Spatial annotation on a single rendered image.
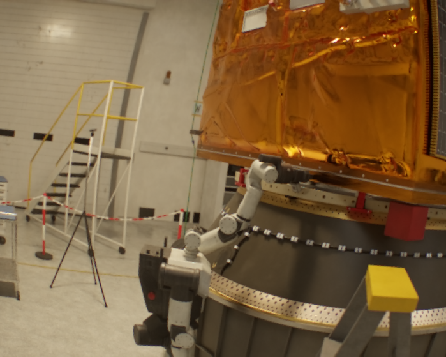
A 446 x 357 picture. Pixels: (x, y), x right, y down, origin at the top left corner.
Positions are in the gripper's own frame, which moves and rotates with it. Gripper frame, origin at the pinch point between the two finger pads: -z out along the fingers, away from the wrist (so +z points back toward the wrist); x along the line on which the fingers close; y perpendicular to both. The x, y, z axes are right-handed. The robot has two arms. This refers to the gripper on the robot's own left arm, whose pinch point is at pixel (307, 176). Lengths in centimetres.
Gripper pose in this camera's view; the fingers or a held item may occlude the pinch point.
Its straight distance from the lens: 215.0
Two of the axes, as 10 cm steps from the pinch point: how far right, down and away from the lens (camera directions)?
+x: -4.7, -1.1, 8.8
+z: -8.7, -1.0, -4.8
